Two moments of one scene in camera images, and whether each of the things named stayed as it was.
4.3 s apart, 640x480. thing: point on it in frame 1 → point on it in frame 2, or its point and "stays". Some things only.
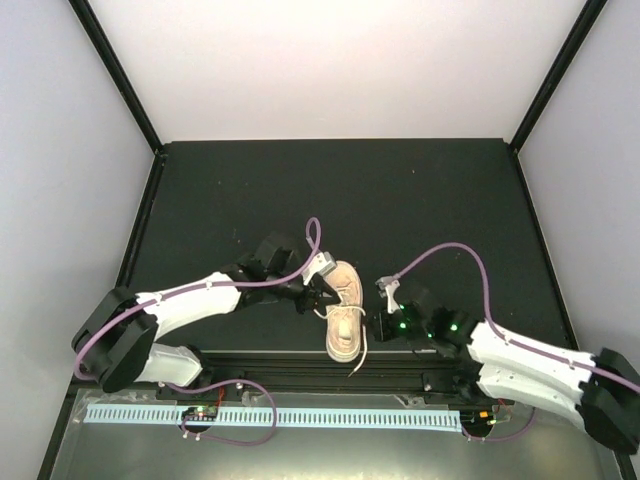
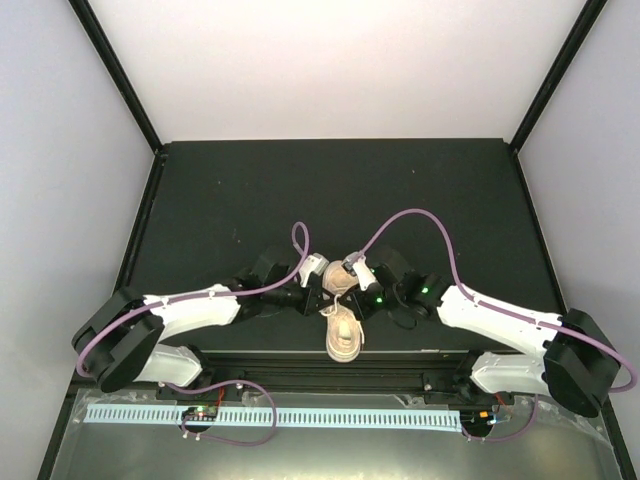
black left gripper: [312, 298] stays
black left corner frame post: [117, 70] stays
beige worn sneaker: [344, 320] stays
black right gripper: [380, 330] → [360, 308]
